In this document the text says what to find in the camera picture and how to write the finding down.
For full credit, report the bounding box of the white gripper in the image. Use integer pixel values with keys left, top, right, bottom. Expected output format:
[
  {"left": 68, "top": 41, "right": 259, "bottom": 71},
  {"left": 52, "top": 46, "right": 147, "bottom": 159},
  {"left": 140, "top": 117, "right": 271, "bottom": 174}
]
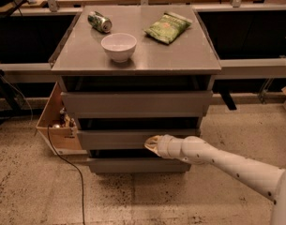
[{"left": 144, "top": 135, "right": 183, "bottom": 159}]

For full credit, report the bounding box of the grey drawer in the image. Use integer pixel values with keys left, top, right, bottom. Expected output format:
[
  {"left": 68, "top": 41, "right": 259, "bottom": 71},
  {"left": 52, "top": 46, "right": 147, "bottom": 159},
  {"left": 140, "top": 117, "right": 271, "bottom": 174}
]
[
  {"left": 61, "top": 91, "right": 212, "bottom": 118},
  {"left": 88, "top": 157, "right": 190, "bottom": 173},
  {"left": 77, "top": 128, "right": 201, "bottom": 150}
]

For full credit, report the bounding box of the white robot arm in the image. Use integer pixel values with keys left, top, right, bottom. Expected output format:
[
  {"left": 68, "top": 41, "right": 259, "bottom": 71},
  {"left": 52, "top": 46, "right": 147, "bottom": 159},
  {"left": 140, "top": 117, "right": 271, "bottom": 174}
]
[{"left": 144, "top": 135, "right": 286, "bottom": 225}]

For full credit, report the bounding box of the grey bottom drawer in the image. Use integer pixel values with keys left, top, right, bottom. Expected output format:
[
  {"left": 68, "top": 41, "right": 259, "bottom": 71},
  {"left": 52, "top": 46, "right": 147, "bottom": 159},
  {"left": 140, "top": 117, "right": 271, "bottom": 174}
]
[{"left": 88, "top": 157, "right": 190, "bottom": 173}]

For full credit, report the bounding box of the grey top drawer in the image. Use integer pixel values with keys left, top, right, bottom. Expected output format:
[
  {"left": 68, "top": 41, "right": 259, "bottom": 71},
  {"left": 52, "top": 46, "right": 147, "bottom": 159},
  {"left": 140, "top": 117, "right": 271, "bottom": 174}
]
[{"left": 61, "top": 91, "right": 212, "bottom": 118}]

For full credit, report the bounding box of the grey drawer cabinet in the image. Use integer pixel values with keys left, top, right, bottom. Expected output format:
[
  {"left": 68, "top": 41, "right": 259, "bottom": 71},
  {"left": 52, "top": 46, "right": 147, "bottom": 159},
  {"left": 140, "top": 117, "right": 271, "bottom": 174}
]
[{"left": 52, "top": 6, "right": 221, "bottom": 162}]

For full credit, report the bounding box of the wooden box with items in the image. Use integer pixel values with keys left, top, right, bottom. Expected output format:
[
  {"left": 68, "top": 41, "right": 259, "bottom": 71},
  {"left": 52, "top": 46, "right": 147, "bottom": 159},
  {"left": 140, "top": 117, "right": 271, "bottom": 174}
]
[{"left": 37, "top": 83, "right": 86, "bottom": 155}]

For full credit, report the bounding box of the white bowl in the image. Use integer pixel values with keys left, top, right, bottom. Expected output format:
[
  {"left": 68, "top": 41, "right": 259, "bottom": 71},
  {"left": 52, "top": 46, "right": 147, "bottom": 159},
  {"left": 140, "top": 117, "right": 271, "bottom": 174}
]
[{"left": 101, "top": 33, "right": 137, "bottom": 63}]

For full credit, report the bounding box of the green chip bag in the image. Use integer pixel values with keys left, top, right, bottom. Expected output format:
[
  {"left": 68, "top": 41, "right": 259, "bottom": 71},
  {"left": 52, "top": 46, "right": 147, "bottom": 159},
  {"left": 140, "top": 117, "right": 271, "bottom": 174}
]
[{"left": 144, "top": 12, "right": 192, "bottom": 45}]

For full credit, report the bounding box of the green soda can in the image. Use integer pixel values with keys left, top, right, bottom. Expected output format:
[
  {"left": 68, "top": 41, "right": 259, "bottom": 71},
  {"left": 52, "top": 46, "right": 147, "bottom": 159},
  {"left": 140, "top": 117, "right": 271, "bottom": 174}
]
[{"left": 87, "top": 11, "right": 112, "bottom": 33}]

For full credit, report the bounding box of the black floor cable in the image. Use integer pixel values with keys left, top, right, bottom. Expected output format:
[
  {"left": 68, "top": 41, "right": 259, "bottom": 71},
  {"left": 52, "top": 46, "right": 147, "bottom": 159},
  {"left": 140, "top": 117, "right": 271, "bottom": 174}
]
[{"left": 47, "top": 124, "right": 86, "bottom": 225}]

